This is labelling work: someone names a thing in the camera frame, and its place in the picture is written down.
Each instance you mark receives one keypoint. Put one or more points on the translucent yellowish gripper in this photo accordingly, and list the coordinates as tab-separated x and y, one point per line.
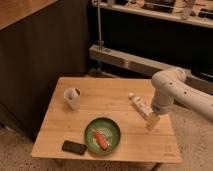
152	120

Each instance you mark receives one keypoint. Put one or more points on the green ceramic bowl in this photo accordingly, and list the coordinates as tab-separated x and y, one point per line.
109	129

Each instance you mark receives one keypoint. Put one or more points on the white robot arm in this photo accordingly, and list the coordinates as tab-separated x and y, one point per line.
170	86

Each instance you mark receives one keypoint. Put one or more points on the white tube bottle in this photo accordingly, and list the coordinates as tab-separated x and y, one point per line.
140	106

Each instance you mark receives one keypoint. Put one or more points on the red carrot toy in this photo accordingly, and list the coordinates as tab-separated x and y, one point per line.
101	140

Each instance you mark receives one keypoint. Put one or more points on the black smartphone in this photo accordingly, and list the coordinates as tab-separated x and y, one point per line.
77	148

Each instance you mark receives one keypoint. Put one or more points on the metal shelf rack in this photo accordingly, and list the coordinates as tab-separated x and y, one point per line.
149	41

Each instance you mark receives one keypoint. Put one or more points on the dark wooden cabinet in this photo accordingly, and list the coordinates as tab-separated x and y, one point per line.
34	53

